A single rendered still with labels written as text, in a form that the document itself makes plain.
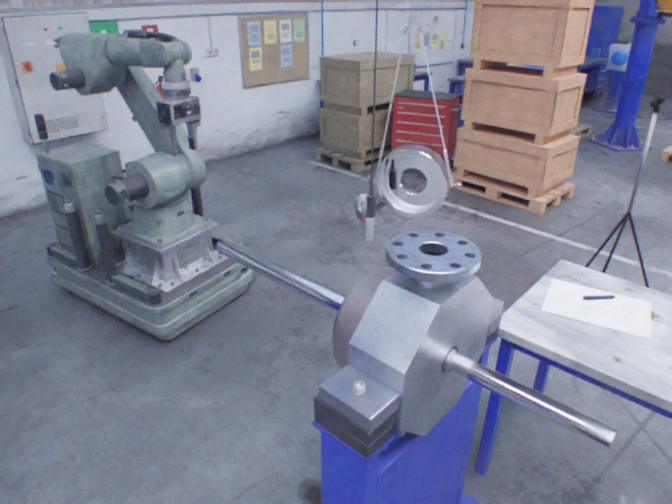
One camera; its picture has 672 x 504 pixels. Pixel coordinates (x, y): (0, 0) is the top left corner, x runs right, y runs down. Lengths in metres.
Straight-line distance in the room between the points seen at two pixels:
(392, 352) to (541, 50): 4.48
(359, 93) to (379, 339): 5.12
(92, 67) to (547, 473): 3.39
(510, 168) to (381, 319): 4.45
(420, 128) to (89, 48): 4.00
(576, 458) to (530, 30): 3.99
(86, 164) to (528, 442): 3.18
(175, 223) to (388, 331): 2.33
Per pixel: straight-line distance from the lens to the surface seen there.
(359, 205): 2.68
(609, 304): 2.43
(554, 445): 2.94
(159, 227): 3.46
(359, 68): 6.25
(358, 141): 6.40
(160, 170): 3.23
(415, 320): 1.34
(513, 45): 5.62
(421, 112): 6.30
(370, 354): 1.37
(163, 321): 3.37
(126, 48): 3.33
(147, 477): 2.74
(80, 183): 3.73
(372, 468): 1.50
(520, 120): 5.61
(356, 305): 1.50
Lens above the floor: 2.04
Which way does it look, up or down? 27 degrees down
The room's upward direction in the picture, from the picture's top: straight up
